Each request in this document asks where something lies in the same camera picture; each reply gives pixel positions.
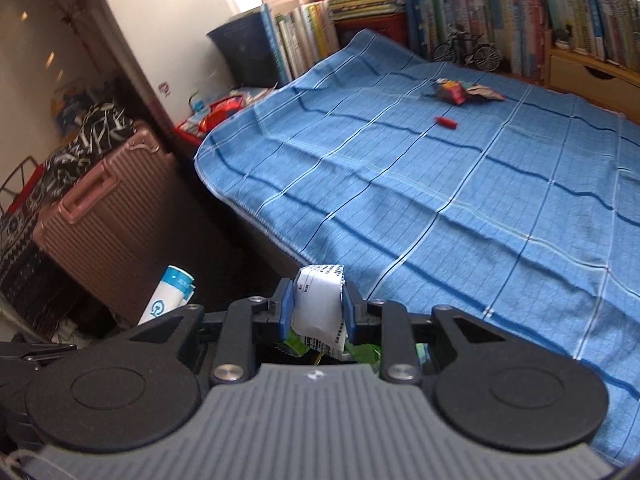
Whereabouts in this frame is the white printed paper wrapper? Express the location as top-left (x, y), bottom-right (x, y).
top-left (292, 264), bottom-right (347, 360)

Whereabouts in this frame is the rice snack packet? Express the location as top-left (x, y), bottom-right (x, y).
top-left (464, 84), bottom-right (504, 101)

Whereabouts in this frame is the green plastic wrapper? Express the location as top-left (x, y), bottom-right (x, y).
top-left (283, 328), bottom-right (432, 373)

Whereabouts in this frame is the white blue rolled tube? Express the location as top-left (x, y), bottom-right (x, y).
top-left (138, 266), bottom-right (195, 325)

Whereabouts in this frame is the blue striped tablecloth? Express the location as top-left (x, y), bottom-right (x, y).
top-left (194, 32), bottom-right (639, 465)

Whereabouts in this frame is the pink rose gold suitcase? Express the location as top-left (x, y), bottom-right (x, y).
top-left (34, 122), bottom-right (206, 323)

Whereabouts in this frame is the red plastic bag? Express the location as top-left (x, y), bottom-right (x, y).
top-left (175, 96), bottom-right (245, 143)

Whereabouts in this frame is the red small cap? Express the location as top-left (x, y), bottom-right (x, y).
top-left (434, 116), bottom-right (458, 130)

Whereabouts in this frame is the dark colourful snack wrapper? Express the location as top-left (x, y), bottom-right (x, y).
top-left (424, 78), bottom-right (469, 106)

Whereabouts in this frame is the dark blue waste bin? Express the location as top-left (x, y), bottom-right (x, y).
top-left (207, 8), bottom-right (280, 88)

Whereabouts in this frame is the miniature black bicycle model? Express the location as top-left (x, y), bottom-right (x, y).
top-left (433, 28), bottom-right (503, 73)

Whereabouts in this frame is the red storage box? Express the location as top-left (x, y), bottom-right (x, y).
top-left (334, 12), bottom-right (409, 48)

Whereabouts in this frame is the wooden desk drawer organizer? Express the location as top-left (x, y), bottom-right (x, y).
top-left (542, 30), bottom-right (640, 124)

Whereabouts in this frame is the small cat figurine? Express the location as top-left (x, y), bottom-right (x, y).
top-left (552, 25), bottom-right (575, 51)

